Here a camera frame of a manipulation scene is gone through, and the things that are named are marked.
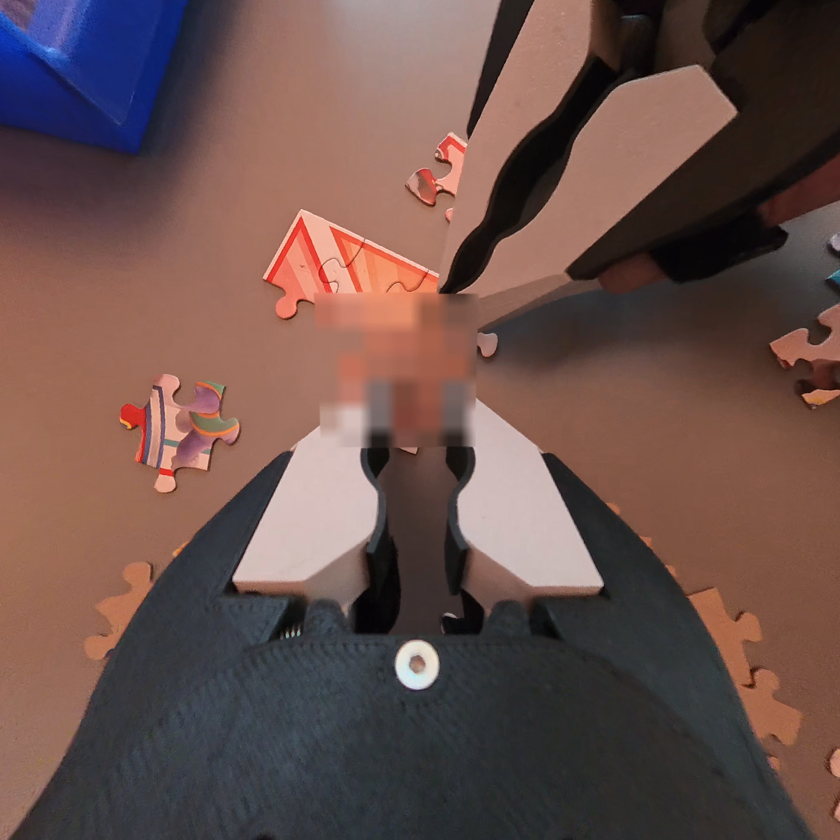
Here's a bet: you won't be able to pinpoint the grey desk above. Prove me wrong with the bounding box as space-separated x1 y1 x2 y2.
0 0 840 840

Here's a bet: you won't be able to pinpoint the red striped joined puzzle section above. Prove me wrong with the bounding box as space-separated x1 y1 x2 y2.
262 209 441 320

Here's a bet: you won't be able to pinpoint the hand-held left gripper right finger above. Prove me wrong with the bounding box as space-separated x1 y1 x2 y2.
445 400 605 621

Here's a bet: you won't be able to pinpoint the blue plastic bin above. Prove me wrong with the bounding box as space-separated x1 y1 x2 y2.
0 0 191 156

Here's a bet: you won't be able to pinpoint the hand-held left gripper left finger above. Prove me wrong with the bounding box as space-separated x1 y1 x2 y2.
233 427 403 632

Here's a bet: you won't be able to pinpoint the person's right hand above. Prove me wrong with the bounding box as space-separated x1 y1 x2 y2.
598 172 840 294

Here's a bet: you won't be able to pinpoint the jigsaw puzzle pieces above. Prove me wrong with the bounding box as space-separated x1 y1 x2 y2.
84 131 840 798

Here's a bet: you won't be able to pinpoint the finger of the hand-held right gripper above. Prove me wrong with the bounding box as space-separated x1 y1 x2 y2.
451 64 739 329
438 0 624 294

